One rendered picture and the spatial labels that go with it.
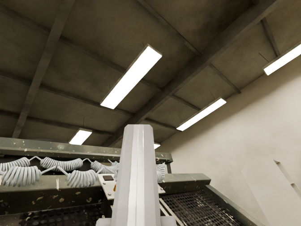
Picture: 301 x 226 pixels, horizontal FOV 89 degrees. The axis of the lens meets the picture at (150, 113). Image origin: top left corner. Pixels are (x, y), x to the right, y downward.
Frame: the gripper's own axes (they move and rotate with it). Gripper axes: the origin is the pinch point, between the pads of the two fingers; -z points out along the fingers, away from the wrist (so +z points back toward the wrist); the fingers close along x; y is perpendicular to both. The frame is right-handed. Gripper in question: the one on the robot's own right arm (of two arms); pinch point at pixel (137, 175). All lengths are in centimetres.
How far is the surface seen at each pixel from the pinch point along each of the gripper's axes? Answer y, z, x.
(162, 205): 83, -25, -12
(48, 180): 60, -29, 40
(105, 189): 68, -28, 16
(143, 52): 79, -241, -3
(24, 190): 54, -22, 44
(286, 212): 254, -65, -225
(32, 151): 41, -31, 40
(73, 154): 49, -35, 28
